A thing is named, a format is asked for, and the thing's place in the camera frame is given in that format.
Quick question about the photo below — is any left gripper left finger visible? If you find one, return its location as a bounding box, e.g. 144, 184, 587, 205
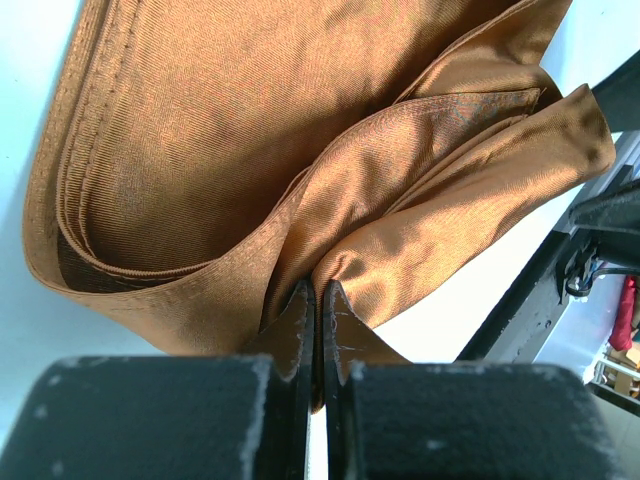
1, 281, 315, 479

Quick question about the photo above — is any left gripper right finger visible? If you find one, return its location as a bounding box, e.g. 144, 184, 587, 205
322, 281, 623, 479

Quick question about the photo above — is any orange satin napkin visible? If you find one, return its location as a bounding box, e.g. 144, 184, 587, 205
22, 0, 617, 416

